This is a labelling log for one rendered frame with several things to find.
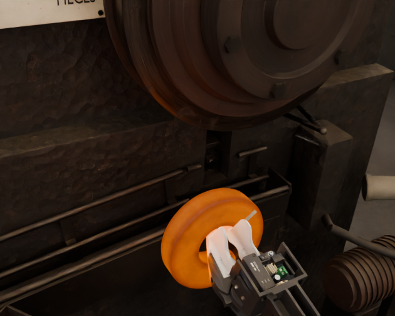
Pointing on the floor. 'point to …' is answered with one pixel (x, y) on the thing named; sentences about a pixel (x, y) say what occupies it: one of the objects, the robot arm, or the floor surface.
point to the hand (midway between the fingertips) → (214, 229)
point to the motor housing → (363, 279)
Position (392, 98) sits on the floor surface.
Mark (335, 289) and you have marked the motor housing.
